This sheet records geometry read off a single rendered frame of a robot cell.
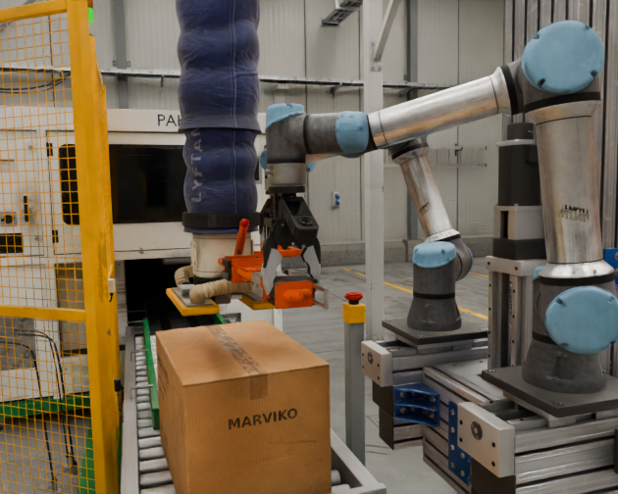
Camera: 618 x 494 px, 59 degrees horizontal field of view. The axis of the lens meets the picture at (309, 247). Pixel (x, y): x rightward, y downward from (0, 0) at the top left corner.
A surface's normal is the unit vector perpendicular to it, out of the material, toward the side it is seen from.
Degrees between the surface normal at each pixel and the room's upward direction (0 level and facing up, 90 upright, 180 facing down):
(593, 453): 90
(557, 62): 82
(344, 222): 90
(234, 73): 76
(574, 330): 98
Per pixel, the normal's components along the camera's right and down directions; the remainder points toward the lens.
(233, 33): 0.28, -0.19
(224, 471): 0.37, 0.08
